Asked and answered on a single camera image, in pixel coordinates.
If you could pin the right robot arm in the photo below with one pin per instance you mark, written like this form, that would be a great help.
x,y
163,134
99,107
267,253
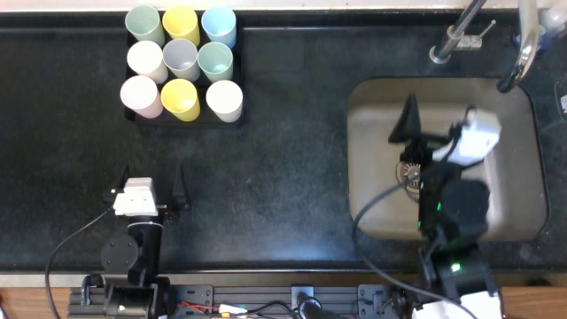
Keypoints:
x,y
460,212

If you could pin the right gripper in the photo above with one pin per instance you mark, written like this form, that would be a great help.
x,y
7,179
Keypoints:
x,y
416,150

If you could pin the green cup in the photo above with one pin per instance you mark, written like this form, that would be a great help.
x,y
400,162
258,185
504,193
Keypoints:
x,y
215,59
144,22

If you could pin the steel sink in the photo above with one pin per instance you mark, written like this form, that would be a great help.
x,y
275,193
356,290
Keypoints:
x,y
376,115

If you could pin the white cup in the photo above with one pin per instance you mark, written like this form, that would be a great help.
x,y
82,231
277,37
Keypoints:
x,y
145,58
224,99

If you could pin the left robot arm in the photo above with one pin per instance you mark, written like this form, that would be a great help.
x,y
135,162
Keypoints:
x,y
144,248

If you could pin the pink cup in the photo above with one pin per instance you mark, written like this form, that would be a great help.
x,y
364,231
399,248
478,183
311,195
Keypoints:
x,y
139,94

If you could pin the blue cup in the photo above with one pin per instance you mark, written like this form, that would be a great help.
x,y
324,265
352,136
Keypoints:
x,y
219,24

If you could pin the blue soap bottle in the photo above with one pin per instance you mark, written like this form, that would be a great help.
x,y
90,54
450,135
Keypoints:
x,y
553,20

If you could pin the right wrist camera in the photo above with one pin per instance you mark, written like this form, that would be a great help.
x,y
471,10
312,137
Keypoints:
x,y
471,137

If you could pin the mounting rail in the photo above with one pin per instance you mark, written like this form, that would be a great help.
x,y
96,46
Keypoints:
x,y
266,299

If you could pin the steel tap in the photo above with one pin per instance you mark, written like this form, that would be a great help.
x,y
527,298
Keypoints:
x,y
452,37

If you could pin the black tray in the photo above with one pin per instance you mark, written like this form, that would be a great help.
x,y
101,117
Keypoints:
x,y
212,125

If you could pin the grey cup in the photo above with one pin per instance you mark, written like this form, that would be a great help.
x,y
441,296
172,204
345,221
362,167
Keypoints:
x,y
180,56

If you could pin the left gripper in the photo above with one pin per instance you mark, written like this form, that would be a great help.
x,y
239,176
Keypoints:
x,y
164,209

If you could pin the yellow cup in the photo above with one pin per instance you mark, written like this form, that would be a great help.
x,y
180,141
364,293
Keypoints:
x,y
180,23
179,97

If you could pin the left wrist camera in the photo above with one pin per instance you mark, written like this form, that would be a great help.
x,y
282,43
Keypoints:
x,y
136,197

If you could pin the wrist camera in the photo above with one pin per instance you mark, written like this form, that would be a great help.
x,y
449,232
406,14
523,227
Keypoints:
x,y
136,197
471,137

